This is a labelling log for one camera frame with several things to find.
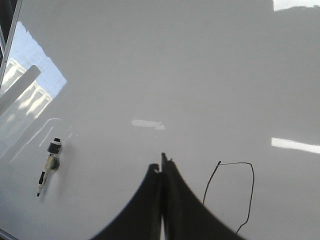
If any black drawn zero outline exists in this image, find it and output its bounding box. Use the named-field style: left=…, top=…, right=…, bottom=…
left=202, top=161, right=256, bottom=235

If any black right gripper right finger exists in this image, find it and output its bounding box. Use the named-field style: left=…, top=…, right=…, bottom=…
left=161, top=152, right=243, bottom=240

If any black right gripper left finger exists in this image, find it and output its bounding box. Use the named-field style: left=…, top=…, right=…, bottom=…
left=93, top=163, right=162, bottom=240

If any white whiteboard with aluminium frame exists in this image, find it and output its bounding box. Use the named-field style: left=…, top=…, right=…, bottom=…
left=0, top=0, right=320, bottom=240

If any whiteboard marker with magnet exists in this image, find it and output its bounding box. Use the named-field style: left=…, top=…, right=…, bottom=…
left=36, top=137, right=62, bottom=197

